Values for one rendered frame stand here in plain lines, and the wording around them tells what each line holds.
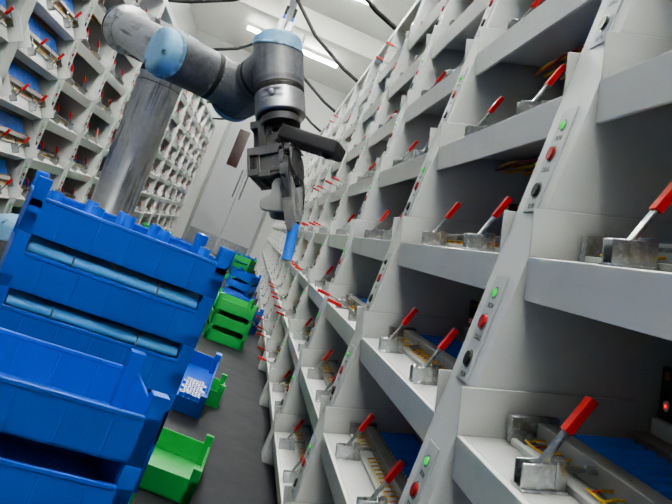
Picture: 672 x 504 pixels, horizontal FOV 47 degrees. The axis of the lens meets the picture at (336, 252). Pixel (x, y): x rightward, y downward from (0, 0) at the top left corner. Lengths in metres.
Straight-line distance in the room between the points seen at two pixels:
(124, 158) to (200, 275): 0.85
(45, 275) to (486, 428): 0.65
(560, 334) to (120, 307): 0.64
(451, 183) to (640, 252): 0.88
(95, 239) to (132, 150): 0.85
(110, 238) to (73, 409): 0.37
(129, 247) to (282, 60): 0.45
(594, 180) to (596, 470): 0.31
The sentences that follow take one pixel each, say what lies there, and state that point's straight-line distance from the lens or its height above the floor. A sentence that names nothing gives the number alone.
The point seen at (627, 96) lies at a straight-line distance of 0.80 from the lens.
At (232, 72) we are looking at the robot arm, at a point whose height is 0.85.
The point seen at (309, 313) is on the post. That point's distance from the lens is 2.90.
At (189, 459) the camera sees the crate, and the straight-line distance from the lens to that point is 2.04.
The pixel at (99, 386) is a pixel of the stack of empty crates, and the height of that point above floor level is 0.34.
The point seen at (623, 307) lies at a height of 0.66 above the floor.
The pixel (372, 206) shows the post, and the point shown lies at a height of 0.78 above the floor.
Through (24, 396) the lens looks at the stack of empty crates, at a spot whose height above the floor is 0.36.
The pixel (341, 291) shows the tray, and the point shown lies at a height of 0.53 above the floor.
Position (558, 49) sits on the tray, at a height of 1.10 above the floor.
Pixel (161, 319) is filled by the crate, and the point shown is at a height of 0.43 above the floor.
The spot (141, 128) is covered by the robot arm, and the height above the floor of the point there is 0.72.
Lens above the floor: 0.61
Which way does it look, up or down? level
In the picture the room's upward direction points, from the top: 22 degrees clockwise
